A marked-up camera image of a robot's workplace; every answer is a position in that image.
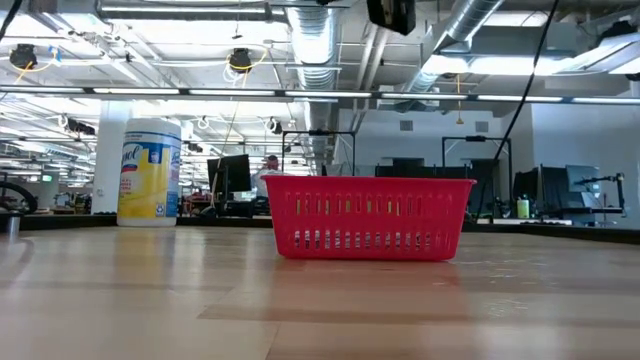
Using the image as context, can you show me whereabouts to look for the black stand frame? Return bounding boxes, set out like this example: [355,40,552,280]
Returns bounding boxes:
[281,129,357,177]
[441,134,513,216]

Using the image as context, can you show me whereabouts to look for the person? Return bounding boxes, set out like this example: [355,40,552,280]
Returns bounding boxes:
[249,153,286,199]

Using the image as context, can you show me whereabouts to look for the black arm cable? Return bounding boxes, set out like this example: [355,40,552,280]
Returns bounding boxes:
[473,0,561,222]
[0,0,24,41]

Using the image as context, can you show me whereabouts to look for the wide silver ventilation duct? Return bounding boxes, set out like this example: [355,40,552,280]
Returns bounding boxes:
[287,0,344,176]

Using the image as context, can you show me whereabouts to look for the black ceiling cable reel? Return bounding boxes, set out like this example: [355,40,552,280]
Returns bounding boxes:
[227,47,254,74]
[8,42,40,71]

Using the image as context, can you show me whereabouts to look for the yellow hanging cord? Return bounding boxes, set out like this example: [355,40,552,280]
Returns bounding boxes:
[454,73,464,126]

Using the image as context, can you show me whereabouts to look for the slanted silver ventilation duct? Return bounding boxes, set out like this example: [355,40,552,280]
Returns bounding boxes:
[394,0,506,114]

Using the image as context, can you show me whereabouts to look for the small grey metal cylinder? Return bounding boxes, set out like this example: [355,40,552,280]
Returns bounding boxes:
[4,212,22,239]

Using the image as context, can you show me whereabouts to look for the long ceiling light strip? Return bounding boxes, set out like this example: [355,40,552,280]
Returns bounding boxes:
[0,85,640,105]

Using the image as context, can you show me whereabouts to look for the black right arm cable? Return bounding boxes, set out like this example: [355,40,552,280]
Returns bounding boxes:
[473,0,561,222]

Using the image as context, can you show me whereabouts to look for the red plastic basket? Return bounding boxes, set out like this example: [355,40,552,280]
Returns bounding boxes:
[262,174,477,262]

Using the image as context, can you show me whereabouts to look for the white yellow wipes canister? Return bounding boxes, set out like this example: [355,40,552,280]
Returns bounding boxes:
[117,117,183,228]

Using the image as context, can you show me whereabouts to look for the black curved cable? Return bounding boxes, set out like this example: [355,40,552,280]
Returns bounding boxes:
[0,180,39,215]

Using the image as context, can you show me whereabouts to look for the white pillar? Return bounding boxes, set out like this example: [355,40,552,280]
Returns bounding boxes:
[93,99,135,214]

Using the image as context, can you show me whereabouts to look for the dark monitor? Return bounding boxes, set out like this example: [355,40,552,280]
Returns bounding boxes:
[206,153,253,211]

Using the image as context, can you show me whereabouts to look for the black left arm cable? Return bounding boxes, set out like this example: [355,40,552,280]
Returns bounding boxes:
[0,0,24,41]

